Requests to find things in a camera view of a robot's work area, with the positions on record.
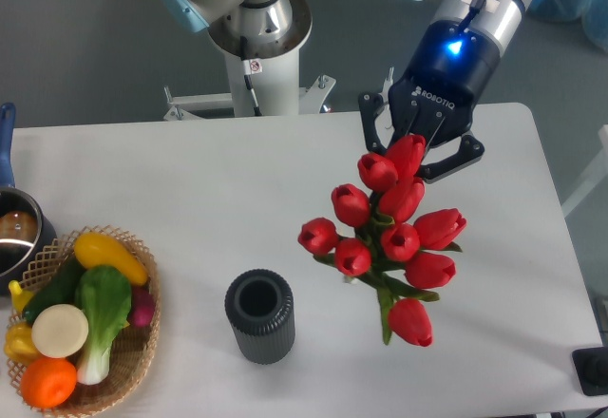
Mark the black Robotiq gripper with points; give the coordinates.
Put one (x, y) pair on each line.
(444, 80)

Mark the red tulip bouquet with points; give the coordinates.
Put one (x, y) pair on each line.
(404, 258)

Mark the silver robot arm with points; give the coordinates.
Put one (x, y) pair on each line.
(252, 29)

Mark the dark grey ribbed vase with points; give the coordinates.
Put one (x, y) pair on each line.
(260, 307)

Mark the black device at table edge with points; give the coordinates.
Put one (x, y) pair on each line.
(591, 369)

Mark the purple sweet potato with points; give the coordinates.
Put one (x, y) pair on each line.
(143, 307)

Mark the yellow squash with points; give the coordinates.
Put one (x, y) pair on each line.
(95, 249)

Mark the green bok choy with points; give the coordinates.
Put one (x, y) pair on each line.
(104, 296)

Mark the woven wicker basket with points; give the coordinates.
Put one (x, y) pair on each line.
(132, 351)

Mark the dark green cucumber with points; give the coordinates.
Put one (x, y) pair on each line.
(60, 289)

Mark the cream round bun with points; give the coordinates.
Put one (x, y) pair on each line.
(59, 331)

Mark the small yellow banana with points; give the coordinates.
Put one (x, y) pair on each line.
(20, 297)

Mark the orange fruit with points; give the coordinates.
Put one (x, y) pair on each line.
(48, 382)

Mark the yellow bell pepper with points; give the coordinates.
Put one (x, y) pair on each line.
(19, 346)

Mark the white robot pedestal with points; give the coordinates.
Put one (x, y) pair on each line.
(258, 87)

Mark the white frame at right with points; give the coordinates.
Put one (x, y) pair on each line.
(589, 178)

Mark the blue handled saucepan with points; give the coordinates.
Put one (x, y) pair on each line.
(25, 230)

